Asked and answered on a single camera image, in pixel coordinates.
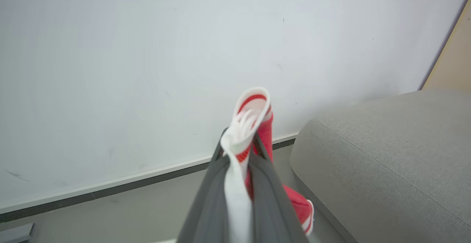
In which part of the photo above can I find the beige wooden board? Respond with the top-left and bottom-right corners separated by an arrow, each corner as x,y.
421,0 -> 471,93

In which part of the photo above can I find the dark grey wall baseboard strip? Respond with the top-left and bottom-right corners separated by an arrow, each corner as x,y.
0,133 -> 298,223

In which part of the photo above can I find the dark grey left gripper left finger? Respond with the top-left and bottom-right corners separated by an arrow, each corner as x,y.
177,128 -> 231,243

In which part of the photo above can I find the grey flat block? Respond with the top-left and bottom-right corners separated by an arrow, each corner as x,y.
0,222 -> 36,243

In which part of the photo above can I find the red and white garment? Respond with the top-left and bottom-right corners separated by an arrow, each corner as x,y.
220,87 -> 315,243

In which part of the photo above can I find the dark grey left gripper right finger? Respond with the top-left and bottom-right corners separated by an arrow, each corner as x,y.
247,133 -> 310,243

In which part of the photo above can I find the grey fabric sofa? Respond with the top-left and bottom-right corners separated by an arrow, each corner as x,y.
290,89 -> 471,243

